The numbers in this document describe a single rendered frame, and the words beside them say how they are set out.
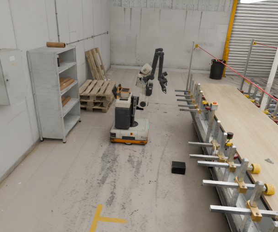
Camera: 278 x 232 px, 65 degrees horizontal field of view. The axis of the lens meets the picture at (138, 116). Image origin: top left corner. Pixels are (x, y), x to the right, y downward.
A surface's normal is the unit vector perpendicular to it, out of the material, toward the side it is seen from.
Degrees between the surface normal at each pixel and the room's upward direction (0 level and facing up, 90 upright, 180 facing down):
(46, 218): 0
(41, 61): 90
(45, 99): 90
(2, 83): 90
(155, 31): 90
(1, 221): 0
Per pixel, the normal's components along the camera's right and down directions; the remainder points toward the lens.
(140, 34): -0.07, 0.40
